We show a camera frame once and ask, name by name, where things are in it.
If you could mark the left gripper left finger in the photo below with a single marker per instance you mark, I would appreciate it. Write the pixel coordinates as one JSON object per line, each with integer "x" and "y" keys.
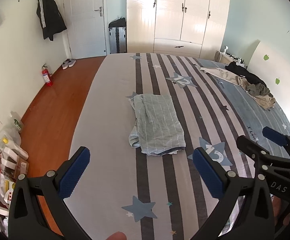
{"x": 26, "y": 219}

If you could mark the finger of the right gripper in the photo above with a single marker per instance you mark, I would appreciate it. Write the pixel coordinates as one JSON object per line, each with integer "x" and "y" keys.
{"x": 274, "y": 136}
{"x": 250, "y": 148}

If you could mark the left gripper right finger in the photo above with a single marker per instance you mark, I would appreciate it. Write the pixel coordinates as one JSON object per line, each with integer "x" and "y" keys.
{"x": 255, "y": 219}

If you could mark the grey striped t-shirt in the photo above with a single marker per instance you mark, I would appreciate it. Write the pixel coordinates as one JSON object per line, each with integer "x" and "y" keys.
{"x": 157, "y": 130}

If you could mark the right hand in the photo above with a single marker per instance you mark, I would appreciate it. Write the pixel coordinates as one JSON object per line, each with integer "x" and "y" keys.
{"x": 281, "y": 211}

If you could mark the left hand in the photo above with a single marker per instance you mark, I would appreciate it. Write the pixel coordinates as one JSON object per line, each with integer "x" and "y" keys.
{"x": 117, "y": 236}

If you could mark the beige trousers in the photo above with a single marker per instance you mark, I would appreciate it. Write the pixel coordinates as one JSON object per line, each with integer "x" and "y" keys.
{"x": 264, "y": 101}

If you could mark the olive green garment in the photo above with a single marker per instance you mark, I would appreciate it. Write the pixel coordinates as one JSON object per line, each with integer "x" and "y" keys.
{"x": 257, "y": 89}

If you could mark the black garment on bed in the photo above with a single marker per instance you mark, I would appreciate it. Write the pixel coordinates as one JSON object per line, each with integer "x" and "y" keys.
{"x": 242, "y": 72}

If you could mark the clutter on floor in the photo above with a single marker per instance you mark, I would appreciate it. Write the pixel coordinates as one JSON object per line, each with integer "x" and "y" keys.
{"x": 13, "y": 162}

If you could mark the white headboard with apples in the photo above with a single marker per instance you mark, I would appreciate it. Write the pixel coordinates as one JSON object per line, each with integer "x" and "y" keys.
{"x": 274, "y": 70}

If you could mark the nightstand with clutter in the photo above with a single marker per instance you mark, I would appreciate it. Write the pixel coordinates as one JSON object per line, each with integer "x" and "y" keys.
{"x": 226, "y": 58}

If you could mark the striped blue bed sheet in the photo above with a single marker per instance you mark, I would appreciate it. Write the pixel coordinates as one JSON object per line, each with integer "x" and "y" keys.
{"x": 161, "y": 197}

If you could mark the white wardrobe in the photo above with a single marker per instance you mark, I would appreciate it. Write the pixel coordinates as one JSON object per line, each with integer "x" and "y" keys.
{"x": 192, "y": 28}

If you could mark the red fire extinguisher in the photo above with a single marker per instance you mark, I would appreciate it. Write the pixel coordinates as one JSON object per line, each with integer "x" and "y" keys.
{"x": 46, "y": 75}

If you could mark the pair of grey shoes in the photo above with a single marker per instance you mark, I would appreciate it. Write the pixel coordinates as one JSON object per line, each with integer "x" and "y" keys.
{"x": 68, "y": 63}

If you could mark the black suitcase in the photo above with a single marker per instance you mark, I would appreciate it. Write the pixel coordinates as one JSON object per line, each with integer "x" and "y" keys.
{"x": 118, "y": 36}

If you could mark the white door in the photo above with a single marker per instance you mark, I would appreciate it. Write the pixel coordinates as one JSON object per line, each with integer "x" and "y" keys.
{"x": 85, "y": 28}

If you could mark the black jacket on wall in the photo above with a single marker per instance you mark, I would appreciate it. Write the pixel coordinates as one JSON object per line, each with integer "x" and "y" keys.
{"x": 50, "y": 18}

